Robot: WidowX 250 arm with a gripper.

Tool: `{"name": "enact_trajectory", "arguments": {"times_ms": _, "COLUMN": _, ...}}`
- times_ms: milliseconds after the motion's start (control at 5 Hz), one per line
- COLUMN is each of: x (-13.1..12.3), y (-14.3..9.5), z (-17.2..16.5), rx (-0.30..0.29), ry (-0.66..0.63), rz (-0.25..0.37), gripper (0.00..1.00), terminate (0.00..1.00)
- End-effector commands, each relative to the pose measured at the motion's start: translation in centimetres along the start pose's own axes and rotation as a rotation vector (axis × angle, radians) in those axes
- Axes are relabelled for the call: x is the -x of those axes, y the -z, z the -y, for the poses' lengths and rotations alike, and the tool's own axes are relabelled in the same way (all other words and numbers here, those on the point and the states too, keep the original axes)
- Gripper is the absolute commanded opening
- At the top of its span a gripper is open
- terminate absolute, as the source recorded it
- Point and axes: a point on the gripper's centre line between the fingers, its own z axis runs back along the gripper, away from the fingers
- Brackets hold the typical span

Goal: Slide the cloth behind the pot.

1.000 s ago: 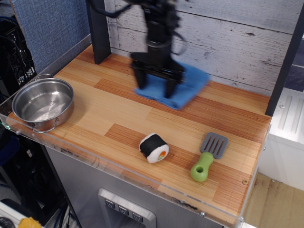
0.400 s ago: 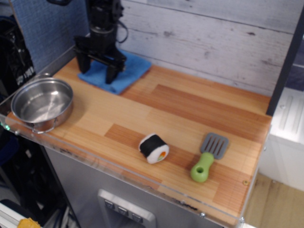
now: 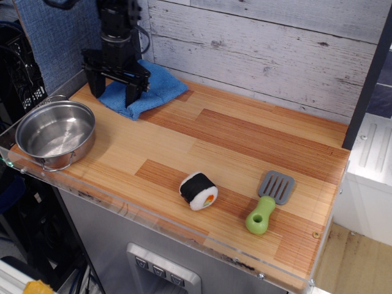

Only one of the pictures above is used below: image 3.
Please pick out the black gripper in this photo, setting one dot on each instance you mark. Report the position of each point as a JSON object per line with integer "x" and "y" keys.
{"x": 117, "y": 60}

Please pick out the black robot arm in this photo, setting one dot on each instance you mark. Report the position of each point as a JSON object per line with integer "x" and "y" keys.
{"x": 118, "y": 17}

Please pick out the stainless steel pot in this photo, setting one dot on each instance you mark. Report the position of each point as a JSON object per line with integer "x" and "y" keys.
{"x": 57, "y": 133}

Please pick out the black plastic crate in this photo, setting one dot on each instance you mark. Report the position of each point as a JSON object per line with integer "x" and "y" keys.
{"x": 22, "y": 86}

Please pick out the plush sushi roll toy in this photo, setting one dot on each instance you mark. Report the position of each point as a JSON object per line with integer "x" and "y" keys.
{"x": 198, "y": 191}

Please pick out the silver cabinet control panel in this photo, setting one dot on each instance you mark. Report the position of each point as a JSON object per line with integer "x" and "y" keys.
{"x": 155, "y": 274}

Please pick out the yellow object at bottom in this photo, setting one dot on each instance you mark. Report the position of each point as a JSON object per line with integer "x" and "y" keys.
{"x": 37, "y": 287}

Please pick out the white plastic side unit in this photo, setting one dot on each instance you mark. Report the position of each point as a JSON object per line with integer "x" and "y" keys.
{"x": 363, "y": 204}

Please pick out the grey spatula green handle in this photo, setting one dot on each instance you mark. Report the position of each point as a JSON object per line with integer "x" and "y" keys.
{"x": 275, "y": 189}

